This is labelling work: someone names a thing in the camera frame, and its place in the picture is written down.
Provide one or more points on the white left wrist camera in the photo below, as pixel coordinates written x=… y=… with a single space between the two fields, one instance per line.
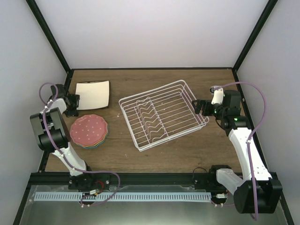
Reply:
x=58 y=103

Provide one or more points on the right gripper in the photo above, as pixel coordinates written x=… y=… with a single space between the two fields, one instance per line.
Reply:
x=206 y=103

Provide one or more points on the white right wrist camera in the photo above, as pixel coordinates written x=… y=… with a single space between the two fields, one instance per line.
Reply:
x=218 y=94

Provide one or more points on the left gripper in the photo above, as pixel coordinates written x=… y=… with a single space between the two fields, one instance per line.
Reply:
x=75 y=98

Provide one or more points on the light blue slotted cable duct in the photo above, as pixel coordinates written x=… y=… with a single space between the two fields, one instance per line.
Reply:
x=125 y=197

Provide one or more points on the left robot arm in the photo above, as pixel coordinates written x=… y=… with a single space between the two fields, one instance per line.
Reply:
x=50 y=130

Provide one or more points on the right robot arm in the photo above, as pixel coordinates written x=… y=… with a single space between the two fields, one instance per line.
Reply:
x=256 y=191

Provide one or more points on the blue polka dot plate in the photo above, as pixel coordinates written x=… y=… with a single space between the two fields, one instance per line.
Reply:
x=95 y=145

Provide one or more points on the white wire dish rack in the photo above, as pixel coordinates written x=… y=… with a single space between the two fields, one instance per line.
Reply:
x=160 y=115

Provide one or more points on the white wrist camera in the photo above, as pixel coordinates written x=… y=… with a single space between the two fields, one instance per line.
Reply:
x=218 y=94
x=58 y=103

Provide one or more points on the black front mounting rail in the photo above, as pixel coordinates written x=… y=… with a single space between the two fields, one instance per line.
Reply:
x=86 y=181

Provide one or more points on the pink polka dot plate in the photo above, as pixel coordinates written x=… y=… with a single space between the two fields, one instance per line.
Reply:
x=88 y=129

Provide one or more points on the yellow polka dot plate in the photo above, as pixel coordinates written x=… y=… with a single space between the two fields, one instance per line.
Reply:
x=96 y=142

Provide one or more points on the cream square plate black rim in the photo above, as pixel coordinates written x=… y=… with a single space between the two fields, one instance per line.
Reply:
x=93 y=95

